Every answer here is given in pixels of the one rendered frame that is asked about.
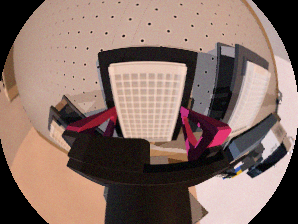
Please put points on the white well plate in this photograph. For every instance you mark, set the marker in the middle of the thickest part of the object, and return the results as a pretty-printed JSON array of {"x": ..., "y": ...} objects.
[
  {"x": 154, "y": 121},
  {"x": 251, "y": 96},
  {"x": 56, "y": 132}
]

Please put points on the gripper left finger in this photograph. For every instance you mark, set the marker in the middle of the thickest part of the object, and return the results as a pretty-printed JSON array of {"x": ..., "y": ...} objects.
[{"x": 89, "y": 124}]

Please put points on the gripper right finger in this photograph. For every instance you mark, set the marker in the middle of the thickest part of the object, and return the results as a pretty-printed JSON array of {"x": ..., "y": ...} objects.
[{"x": 214, "y": 132}]

